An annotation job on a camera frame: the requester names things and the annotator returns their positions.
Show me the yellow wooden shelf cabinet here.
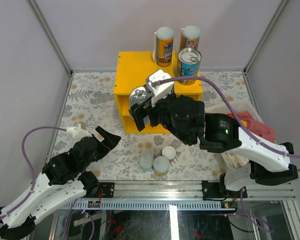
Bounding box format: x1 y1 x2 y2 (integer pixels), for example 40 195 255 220
113 51 203 134

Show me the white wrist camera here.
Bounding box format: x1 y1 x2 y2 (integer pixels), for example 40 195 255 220
145 69 174 107
66 121 92 141

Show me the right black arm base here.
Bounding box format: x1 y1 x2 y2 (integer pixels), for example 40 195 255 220
201 173 254 202

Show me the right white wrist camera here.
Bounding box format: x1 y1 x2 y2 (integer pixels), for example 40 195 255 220
145 69 174 107

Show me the lidded can white lid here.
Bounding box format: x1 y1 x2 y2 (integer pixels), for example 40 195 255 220
161 146 177 163

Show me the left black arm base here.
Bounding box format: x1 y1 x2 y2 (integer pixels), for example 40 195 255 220
78 171 115 198

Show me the patterned white cloth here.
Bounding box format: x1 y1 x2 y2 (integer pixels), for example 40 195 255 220
221 153 249 171

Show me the tall can with plastic lid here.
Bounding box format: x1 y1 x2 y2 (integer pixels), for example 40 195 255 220
179 25 201 50

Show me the white plastic basket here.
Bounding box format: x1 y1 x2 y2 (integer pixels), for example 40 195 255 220
204 101 263 171

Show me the lidded can yellow label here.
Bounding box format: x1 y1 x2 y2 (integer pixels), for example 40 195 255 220
153 156 170 177

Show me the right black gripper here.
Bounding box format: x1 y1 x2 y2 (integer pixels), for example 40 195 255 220
128 88 192 145

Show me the aluminium front rail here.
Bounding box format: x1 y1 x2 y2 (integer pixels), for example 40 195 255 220
27 179 296 201

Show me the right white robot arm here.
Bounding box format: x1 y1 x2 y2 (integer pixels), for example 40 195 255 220
129 88 298 198

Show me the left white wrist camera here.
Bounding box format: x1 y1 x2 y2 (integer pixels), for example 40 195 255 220
66 121 92 141

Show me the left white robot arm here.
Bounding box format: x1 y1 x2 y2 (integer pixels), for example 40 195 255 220
0 124 122 240

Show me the pink cloth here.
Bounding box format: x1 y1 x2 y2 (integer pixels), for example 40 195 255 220
236 111 276 143

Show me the silver pull-tab can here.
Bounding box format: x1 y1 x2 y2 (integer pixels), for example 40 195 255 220
176 47 202 77
128 86 152 125

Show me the lidded can grey lid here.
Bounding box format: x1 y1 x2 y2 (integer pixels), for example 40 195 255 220
138 154 154 171

